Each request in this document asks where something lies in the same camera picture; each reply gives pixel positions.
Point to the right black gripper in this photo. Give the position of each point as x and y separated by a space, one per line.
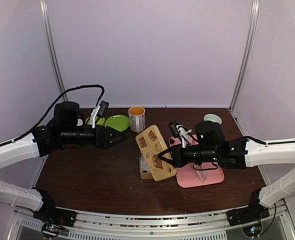
177 161

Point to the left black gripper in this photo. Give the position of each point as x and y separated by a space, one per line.
104 142

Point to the bear print tin lid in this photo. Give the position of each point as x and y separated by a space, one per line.
151 143

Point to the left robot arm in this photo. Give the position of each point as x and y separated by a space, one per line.
67 127

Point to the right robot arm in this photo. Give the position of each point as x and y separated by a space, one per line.
240 153

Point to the green saucer plate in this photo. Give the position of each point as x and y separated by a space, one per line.
118 122

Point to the green small bowl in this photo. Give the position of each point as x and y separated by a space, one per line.
98 122

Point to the white paper cupcake liner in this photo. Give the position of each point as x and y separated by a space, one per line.
143 165

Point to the pink plastic tray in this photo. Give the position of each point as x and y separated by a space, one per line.
189 177

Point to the white floral mug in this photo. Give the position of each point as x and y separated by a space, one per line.
137 118

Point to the beige tin box base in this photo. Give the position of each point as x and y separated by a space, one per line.
145 176

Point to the black white dotted cup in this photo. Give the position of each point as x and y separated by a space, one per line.
79 122

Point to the pale celadon tea bowl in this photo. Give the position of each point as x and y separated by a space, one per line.
213 118

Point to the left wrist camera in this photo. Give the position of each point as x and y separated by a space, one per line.
98 113

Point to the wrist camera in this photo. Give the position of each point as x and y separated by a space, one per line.
98 113
180 132

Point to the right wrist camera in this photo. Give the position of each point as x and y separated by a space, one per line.
180 132

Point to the aluminium front rail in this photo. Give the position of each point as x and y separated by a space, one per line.
212 225

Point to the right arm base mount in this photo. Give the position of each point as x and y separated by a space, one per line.
249 218

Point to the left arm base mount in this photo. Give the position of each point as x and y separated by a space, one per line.
55 222

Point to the right aluminium frame post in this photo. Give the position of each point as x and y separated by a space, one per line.
252 28

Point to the aluminium frame post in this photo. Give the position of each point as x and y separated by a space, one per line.
252 28
44 9

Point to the left aluminium frame post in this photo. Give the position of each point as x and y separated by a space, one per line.
44 9

